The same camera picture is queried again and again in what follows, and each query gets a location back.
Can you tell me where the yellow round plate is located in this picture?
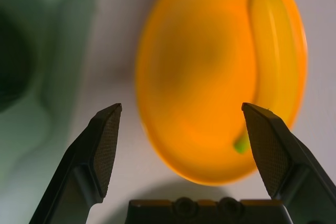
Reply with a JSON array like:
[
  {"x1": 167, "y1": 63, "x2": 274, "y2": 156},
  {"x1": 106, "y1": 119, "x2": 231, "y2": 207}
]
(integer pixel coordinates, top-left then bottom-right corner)
[{"x1": 135, "y1": 0, "x2": 308, "y2": 187}]

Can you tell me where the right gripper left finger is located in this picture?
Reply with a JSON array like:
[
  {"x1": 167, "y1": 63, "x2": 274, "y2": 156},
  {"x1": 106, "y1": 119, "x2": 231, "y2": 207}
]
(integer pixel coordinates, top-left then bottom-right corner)
[{"x1": 28, "y1": 102, "x2": 123, "y2": 224}]

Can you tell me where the green cutting board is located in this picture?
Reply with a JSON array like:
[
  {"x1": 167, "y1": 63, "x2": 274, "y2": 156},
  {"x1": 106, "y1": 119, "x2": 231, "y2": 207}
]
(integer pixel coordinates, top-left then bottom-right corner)
[{"x1": 0, "y1": 0, "x2": 90, "y2": 180}]

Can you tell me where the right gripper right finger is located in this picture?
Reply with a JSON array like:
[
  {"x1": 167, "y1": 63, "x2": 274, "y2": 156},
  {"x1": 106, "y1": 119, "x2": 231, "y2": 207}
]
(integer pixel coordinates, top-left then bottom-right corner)
[{"x1": 241, "y1": 102, "x2": 336, "y2": 224}]

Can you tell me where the yellow toy banana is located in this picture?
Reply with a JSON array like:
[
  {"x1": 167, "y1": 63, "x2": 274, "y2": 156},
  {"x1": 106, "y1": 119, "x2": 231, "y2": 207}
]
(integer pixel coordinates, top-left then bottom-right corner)
[{"x1": 233, "y1": 0, "x2": 300, "y2": 155}]

